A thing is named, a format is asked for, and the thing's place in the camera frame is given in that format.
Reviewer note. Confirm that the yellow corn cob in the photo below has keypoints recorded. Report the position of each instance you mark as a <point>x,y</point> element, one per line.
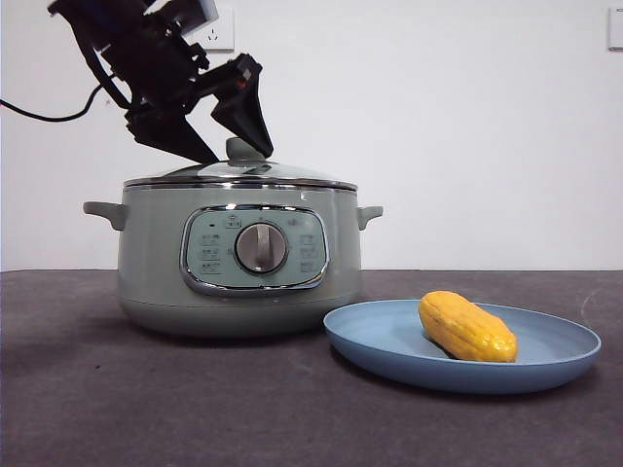
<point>467,331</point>

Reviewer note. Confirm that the white wall switch plate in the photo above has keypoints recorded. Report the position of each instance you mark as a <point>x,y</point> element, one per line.
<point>616,29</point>

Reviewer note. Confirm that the pale grey left wrist camera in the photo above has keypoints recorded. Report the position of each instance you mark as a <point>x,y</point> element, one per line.
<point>199,12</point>

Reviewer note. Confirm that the pale green electric steamer pot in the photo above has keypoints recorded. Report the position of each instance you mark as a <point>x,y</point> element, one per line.
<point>146,267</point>

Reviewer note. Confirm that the white wall socket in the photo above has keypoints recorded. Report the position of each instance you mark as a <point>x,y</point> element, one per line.
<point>224,36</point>

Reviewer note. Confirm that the blue round plate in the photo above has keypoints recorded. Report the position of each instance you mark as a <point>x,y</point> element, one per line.
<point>379,335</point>

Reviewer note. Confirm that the glass lid with green knob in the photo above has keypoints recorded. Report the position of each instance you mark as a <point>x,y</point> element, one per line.
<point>238,152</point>

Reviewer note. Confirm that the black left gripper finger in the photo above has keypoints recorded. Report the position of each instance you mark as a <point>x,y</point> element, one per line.
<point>243,112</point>
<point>165,131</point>

